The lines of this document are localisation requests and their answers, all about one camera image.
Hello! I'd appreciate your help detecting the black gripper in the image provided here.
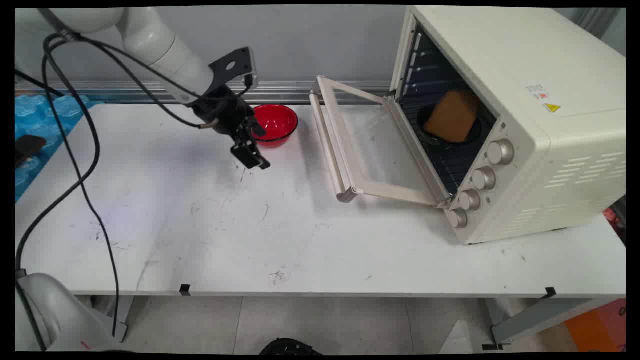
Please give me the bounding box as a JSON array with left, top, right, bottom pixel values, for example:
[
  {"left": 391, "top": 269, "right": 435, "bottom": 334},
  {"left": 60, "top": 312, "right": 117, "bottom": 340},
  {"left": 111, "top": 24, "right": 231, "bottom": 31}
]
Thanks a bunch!
[{"left": 192, "top": 85, "right": 272, "bottom": 171}]

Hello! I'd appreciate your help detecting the brown bread slice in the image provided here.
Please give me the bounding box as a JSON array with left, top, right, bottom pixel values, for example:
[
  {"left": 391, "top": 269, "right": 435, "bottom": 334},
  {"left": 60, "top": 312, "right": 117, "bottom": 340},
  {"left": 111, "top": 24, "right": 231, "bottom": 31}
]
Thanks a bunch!
[{"left": 423, "top": 89, "right": 481, "bottom": 144}]

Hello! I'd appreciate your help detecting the cream glass oven door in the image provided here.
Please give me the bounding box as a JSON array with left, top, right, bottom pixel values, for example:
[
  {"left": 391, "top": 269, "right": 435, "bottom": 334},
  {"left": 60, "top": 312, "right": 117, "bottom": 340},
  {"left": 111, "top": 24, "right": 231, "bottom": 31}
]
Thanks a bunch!
[{"left": 308, "top": 75, "right": 454, "bottom": 209}]

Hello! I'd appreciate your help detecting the dark brown object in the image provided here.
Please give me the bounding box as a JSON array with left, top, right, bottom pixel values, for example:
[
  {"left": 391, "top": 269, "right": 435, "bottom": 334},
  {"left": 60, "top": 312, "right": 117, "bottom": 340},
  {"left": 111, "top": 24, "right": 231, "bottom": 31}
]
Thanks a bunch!
[{"left": 15, "top": 134, "right": 48, "bottom": 167}]

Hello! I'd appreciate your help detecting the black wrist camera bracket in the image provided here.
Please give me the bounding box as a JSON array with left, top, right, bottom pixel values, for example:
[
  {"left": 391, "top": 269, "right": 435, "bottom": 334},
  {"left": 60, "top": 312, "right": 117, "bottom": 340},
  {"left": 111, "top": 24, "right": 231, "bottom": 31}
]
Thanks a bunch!
[{"left": 208, "top": 47, "right": 260, "bottom": 92}]

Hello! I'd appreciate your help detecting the blue bubble wrap sheet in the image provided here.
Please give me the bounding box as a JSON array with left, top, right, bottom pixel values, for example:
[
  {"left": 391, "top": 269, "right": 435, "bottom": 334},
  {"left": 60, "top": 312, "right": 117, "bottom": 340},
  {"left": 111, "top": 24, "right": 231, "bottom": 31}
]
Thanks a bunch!
[{"left": 15, "top": 93, "right": 104, "bottom": 202}]

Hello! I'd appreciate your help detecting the red patterned object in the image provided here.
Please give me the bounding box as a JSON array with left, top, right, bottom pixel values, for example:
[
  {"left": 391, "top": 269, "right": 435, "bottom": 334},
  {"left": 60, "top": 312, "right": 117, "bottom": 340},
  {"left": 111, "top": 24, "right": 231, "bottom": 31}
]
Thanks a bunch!
[{"left": 602, "top": 207, "right": 627, "bottom": 242}]

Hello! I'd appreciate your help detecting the aluminium rail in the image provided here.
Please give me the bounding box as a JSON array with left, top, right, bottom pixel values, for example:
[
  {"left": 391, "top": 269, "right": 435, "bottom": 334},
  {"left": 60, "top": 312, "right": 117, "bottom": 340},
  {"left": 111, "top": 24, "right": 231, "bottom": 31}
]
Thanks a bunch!
[{"left": 15, "top": 80, "right": 394, "bottom": 106}]

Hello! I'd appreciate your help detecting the orange box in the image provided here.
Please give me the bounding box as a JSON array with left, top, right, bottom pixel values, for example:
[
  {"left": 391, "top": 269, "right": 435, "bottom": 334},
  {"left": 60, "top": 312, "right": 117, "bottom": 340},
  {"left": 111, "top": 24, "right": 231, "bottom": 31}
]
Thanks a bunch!
[{"left": 564, "top": 298, "right": 627, "bottom": 353}]

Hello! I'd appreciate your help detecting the thin black cable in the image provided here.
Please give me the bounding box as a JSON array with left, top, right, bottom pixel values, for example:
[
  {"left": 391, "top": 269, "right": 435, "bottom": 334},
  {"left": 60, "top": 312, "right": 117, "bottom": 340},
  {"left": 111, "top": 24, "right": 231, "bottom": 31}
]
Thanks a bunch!
[{"left": 42, "top": 33, "right": 206, "bottom": 338}]

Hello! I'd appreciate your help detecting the grey table leg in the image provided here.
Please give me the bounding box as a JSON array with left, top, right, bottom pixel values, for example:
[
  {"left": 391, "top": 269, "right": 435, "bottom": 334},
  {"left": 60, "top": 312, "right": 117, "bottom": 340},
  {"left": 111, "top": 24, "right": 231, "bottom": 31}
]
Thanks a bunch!
[
  {"left": 482, "top": 297, "right": 603, "bottom": 351},
  {"left": 90, "top": 295, "right": 137, "bottom": 344}
]

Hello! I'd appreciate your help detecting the black round plate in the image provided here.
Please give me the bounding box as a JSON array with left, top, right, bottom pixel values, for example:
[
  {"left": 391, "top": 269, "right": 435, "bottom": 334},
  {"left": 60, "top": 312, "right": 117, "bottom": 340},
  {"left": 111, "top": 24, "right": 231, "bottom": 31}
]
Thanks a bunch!
[{"left": 416, "top": 102, "right": 484, "bottom": 147}]

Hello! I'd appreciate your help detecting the wire oven rack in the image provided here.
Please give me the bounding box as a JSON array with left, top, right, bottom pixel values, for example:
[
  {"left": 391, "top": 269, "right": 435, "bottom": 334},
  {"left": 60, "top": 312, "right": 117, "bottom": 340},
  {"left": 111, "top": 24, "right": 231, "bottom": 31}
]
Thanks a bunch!
[{"left": 399, "top": 92, "right": 497, "bottom": 197}]

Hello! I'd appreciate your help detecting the black background cable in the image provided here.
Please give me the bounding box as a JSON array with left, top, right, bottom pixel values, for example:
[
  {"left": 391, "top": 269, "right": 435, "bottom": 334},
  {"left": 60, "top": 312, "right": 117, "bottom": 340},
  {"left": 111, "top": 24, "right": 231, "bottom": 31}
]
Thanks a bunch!
[{"left": 15, "top": 70, "right": 65, "bottom": 98}]

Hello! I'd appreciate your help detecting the black round object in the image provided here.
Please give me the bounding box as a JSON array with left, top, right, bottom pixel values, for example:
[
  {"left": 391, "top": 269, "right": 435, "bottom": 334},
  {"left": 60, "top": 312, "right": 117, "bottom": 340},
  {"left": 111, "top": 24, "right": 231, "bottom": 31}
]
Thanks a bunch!
[{"left": 259, "top": 338, "right": 324, "bottom": 356}]

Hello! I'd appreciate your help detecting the thick black cable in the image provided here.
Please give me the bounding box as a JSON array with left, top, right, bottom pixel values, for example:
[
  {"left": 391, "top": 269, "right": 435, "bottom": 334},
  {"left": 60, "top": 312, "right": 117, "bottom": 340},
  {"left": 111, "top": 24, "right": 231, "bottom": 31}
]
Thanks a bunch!
[{"left": 15, "top": 32, "right": 253, "bottom": 273}]

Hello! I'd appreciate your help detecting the cream toaster oven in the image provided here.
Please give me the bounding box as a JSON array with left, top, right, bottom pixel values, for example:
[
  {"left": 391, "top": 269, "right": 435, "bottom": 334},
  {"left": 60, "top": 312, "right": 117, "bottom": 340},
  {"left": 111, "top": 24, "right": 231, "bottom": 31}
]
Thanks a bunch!
[{"left": 389, "top": 6, "right": 627, "bottom": 246}]

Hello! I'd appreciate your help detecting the silver oven knob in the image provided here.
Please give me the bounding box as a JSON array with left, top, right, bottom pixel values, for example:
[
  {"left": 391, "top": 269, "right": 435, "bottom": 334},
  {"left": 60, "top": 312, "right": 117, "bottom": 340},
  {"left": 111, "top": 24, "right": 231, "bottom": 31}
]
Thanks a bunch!
[
  {"left": 446, "top": 208, "right": 469, "bottom": 230},
  {"left": 486, "top": 139, "right": 515, "bottom": 166},
  {"left": 471, "top": 166, "right": 497, "bottom": 191},
  {"left": 458, "top": 189, "right": 482, "bottom": 212}
]

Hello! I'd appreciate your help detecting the red bowl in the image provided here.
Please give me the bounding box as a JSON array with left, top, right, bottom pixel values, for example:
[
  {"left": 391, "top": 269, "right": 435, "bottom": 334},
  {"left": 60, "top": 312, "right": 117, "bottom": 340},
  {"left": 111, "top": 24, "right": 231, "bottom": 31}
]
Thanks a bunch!
[{"left": 250, "top": 104, "right": 299, "bottom": 149}]

